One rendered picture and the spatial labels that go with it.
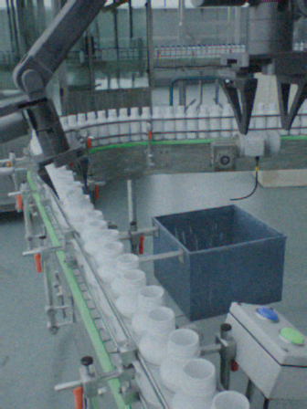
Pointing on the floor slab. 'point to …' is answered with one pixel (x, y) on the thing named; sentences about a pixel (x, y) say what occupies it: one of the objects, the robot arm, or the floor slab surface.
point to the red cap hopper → (200, 39)
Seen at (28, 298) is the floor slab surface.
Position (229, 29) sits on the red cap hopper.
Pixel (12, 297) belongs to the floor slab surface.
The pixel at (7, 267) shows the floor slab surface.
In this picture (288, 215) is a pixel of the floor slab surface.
